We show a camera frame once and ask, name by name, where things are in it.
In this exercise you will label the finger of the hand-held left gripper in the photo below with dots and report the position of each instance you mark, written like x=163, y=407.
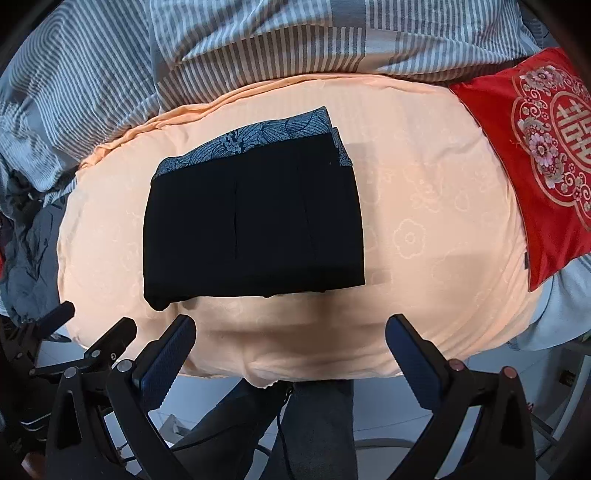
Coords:
x=115, y=339
x=51, y=323

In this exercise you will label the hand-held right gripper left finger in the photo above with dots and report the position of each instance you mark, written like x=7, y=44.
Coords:
x=166, y=367

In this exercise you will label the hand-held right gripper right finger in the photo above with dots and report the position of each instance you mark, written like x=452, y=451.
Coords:
x=411, y=362

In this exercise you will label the black pants patterned blue waistband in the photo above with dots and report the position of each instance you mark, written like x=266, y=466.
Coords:
x=254, y=230

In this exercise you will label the dark grey crumpled cloth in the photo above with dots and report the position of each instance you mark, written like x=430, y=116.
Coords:
x=32, y=258

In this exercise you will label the peach pillow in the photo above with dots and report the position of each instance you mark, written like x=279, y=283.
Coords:
x=415, y=277

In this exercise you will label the person's right leg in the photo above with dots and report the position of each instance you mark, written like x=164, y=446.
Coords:
x=323, y=429

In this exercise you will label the light blue bed sheet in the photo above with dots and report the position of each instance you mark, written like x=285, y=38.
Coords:
x=563, y=300

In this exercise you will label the red embroidered pillow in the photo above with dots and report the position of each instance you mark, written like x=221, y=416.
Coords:
x=508, y=207

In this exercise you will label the grey white striped duvet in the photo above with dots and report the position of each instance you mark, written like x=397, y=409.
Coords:
x=277, y=37

